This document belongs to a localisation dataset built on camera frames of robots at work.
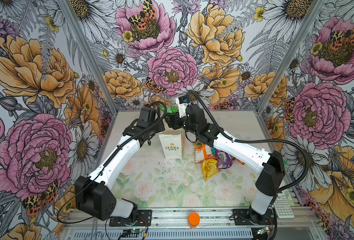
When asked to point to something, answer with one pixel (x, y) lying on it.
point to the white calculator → (282, 207)
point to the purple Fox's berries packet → (224, 160)
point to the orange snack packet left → (203, 151)
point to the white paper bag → (173, 145)
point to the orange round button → (194, 218)
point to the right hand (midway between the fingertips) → (169, 119)
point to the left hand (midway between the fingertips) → (160, 128)
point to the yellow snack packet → (209, 168)
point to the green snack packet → (170, 109)
